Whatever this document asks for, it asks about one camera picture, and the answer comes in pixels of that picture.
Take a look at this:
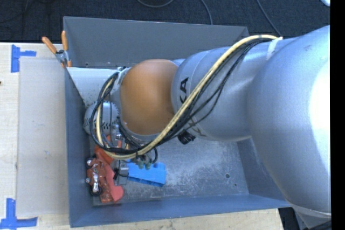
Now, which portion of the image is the pale flat board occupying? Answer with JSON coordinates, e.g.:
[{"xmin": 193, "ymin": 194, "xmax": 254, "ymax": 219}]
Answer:
[{"xmin": 15, "ymin": 57, "xmax": 70, "ymax": 218}]

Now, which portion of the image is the pale grey metal gripper finger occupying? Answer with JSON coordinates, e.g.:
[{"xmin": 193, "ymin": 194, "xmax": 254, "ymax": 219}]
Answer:
[{"xmin": 115, "ymin": 167, "xmax": 129, "ymax": 186}]

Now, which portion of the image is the black cylinder on white bracket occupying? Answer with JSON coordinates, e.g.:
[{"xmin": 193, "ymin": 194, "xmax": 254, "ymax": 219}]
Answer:
[{"xmin": 177, "ymin": 129, "xmax": 196, "ymax": 145}]

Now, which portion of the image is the grey metal bin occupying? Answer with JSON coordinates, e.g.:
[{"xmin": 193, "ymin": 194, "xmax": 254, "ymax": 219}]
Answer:
[{"xmin": 63, "ymin": 16, "xmax": 292, "ymax": 228}]

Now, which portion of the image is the blue toy brick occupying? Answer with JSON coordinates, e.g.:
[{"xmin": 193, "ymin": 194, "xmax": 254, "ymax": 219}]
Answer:
[{"xmin": 126, "ymin": 161, "xmax": 167, "ymax": 188}]

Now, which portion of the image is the orange toy race car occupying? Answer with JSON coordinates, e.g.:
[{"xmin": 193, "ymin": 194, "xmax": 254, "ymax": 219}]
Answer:
[{"xmin": 85, "ymin": 135, "xmax": 125, "ymax": 204}]

